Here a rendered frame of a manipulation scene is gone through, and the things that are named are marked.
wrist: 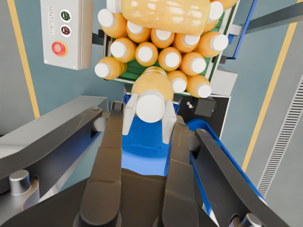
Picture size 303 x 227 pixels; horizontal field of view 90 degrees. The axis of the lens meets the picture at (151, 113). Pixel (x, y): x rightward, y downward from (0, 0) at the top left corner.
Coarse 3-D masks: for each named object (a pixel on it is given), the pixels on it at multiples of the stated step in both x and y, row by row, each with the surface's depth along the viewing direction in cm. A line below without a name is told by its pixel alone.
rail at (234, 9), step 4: (236, 4) 48; (232, 8) 50; (236, 8) 48; (232, 12) 50; (232, 16) 49; (228, 20) 52; (232, 20) 50; (228, 24) 51; (228, 28) 50; (224, 32) 53; (228, 32) 51; (220, 52) 53; (216, 56) 56; (220, 56) 54; (216, 60) 55; (216, 64) 55; (212, 68) 57; (216, 68) 55; (212, 72) 57; (212, 76) 56; (208, 80) 59; (212, 80) 57
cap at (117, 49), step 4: (112, 44) 40; (116, 44) 40; (120, 44) 40; (112, 48) 41; (116, 48) 41; (120, 48) 41; (124, 48) 41; (112, 52) 41; (116, 52) 41; (120, 52) 41; (124, 52) 41; (116, 56) 41; (120, 56) 41
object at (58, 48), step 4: (52, 44) 42; (56, 44) 42; (60, 44) 42; (52, 48) 42; (56, 48) 42; (60, 48) 42; (64, 48) 42; (56, 52) 42; (60, 52) 42; (64, 52) 43
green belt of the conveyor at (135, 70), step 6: (222, 18) 56; (216, 30) 58; (132, 66) 68; (138, 66) 63; (150, 66) 63; (156, 66) 63; (126, 72) 64; (132, 72) 64; (138, 72) 64; (204, 72) 63; (126, 78) 65; (132, 78) 65; (132, 84) 68; (186, 90) 67; (192, 96) 69
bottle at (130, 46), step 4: (116, 40) 44; (120, 40) 43; (124, 40) 44; (128, 40) 45; (124, 44) 43; (128, 44) 44; (132, 44) 46; (136, 44) 59; (128, 48) 44; (132, 48) 46; (128, 52) 44; (132, 52) 46; (124, 56) 44; (128, 56) 45; (132, 56) 47; (120, 60) 46; (124, 60) 46; (128, 60) 47; (132, 60) 54
